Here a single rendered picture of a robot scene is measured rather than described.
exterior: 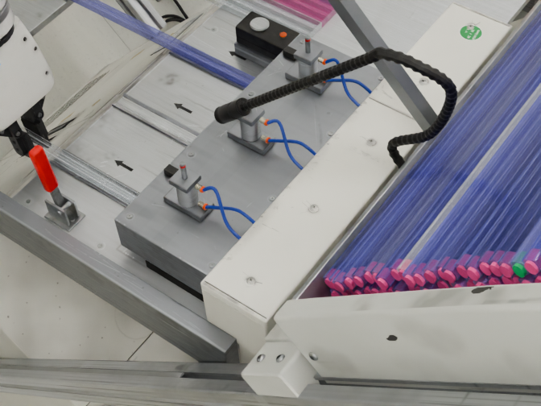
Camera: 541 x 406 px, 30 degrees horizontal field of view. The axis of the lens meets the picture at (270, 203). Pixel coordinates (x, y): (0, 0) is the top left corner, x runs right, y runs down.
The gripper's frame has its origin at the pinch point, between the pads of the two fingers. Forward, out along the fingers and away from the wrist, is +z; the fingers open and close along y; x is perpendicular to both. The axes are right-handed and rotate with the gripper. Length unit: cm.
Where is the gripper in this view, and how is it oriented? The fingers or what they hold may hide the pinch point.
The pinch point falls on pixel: (29, 137)
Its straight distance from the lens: 123.9
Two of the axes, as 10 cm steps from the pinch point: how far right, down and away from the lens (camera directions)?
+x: -7.9, -3.3, 5.2
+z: 1.8, 6.9, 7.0
